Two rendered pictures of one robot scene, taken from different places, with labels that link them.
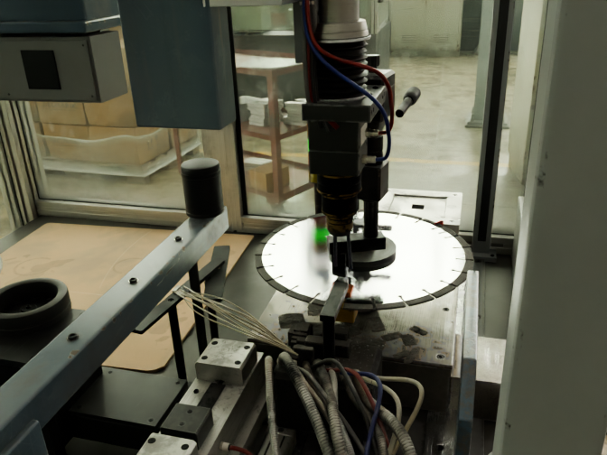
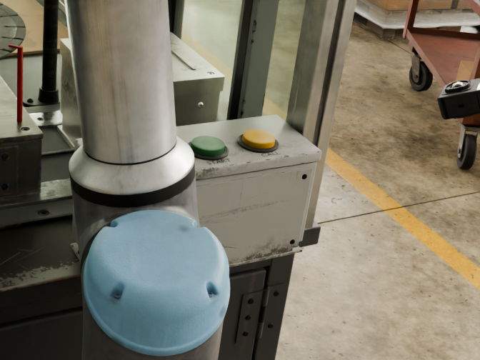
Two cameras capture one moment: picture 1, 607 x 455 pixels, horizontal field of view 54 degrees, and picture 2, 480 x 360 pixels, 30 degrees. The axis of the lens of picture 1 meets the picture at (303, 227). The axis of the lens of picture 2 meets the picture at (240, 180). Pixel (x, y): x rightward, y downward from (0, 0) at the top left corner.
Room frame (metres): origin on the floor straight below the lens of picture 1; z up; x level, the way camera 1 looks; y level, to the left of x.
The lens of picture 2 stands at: (0.37, -1.15, 1.38)
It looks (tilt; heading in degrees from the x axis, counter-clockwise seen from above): 28 degrees down; 40
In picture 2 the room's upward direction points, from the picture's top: 8 degrees clockwise
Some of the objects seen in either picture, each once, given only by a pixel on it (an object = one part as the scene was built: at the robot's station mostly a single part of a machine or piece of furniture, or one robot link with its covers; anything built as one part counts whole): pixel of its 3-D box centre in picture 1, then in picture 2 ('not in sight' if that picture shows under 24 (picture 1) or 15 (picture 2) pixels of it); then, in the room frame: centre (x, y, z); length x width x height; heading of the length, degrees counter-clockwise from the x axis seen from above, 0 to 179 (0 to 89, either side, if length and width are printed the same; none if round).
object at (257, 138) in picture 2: not in sight; (258, 143); (1.13, -0.52, 0.90); 0.04 x 0.04 x 0.02
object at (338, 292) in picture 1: (336, 317); not in sight; (0.69, -0.04, 0.95); 0.10 x 0.03 x 0.07; 163
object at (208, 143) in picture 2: not in sight; (207, 150); (1.06, -0.50, 0.90); 0.04 x 0.04 x 0.02
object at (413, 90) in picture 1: (396, 100); not in sight; (0.82, -0.14, 1.21); 0.08 x 0.06 x 0.03; 163
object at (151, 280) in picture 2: not in sight; (153, 308); (0.80, -0.71, 0.91); 0.13 x 0.12 x 0.14; 55
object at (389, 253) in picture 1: (361, 244); not in sight; (0.87, -0.09, 0.96); 0.11 x 0.11 x 0.03
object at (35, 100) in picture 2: not in sight; (48, 95); (1.17, -0.04, 0.76); 0.09 x 0.03 x 0.03; 163
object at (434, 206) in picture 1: (416, 236); (137, 106); (1.18, -0.25, 0.82); 0.18 x 0.18 x 0.15; 73
